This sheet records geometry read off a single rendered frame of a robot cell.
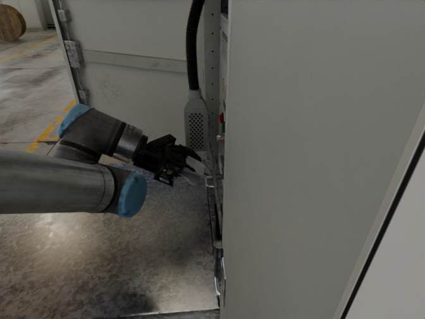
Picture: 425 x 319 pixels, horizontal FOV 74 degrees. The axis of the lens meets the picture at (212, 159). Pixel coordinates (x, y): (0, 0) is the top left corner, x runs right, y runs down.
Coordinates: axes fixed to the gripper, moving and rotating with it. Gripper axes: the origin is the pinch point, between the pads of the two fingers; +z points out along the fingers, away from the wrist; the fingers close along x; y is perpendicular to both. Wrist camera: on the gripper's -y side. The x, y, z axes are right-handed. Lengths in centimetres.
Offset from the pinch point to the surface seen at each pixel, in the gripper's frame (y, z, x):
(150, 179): -21.2, -8.8, -24.5
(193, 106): -14.1, -9.5, 10.7
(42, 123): -264, -109, -180
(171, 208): -5.3, -1.4, -20.7
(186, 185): -17.3, 2.8, -18.2
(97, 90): -55, -40, -16
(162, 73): -39.1, -19.8, 7.7
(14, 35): -834, -382, -321
